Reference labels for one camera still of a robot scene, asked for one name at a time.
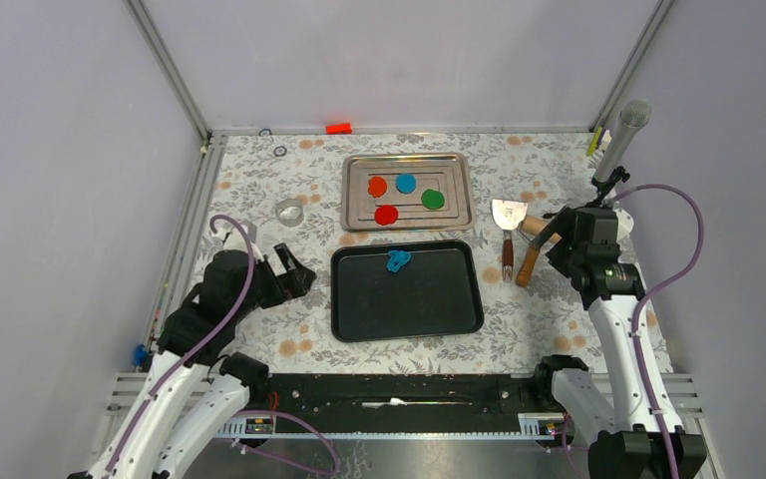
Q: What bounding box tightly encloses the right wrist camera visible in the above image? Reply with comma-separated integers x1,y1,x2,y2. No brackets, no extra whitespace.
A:
613,208,635,240

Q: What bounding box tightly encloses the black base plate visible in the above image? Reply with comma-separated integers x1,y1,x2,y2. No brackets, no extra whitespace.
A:
243,373,567,435

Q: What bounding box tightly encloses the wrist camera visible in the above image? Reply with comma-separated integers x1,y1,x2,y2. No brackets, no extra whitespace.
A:
213,221,258,250
613,208,635,240

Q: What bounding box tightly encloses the orange dough disc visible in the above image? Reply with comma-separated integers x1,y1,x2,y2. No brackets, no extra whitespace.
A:
367,176,388,199

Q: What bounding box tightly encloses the green dough disc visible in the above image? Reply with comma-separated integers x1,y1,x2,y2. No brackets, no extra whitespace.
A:
421,189,446,211

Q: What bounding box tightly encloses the small glass bowl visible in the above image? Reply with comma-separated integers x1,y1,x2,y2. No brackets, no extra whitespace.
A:
275,199,304,228

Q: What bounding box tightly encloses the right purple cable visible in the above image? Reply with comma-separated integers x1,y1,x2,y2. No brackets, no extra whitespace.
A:
560,184,706,479

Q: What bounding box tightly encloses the orange block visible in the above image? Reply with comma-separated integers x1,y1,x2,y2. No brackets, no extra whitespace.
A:
325,123,353,135

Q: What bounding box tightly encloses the blue dough piece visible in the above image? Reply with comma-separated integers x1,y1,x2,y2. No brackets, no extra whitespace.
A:
395,174,417,195

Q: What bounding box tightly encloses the brown handled tool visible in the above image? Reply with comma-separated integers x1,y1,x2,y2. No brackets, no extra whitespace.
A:
492,199,529,282

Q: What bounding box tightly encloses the grey microphone on tripod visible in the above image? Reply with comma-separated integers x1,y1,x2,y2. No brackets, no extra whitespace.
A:
541,99,652,220

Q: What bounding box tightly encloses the blue dough scrap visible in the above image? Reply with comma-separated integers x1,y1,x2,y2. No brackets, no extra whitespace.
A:
386,249,412,273

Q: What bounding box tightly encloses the purple cable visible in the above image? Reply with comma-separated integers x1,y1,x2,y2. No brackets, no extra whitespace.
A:
102,215,341,479
560,184,706,479

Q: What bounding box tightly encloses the yellow marker pen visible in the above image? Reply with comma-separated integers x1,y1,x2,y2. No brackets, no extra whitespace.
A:
586,126,603,157

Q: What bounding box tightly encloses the red dough disc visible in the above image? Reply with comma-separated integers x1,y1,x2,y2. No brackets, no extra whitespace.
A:
374,205,399,227

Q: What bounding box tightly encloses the floral tablecloth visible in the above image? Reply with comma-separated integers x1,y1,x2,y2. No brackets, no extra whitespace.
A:
208,134,605,374

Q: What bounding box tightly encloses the black plastic tray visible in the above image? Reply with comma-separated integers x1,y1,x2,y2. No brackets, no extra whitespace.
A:
330,239,484,343

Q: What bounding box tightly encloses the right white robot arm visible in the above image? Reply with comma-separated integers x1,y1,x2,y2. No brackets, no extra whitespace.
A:
527,207,708,478

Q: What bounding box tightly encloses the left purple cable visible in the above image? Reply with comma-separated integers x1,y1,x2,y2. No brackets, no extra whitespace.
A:
102,215,341,479

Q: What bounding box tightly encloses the silver metal tray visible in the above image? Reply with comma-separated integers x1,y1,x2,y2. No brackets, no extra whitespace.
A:
341,153,476,232

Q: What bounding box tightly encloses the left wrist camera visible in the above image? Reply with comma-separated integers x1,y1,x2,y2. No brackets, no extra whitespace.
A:
213,221,258,250

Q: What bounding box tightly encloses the wooden dough roller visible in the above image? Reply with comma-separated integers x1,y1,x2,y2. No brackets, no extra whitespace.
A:
515,216,561,287

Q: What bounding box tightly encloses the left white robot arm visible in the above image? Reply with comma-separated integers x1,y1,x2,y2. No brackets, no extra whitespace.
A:
78,243,317,478

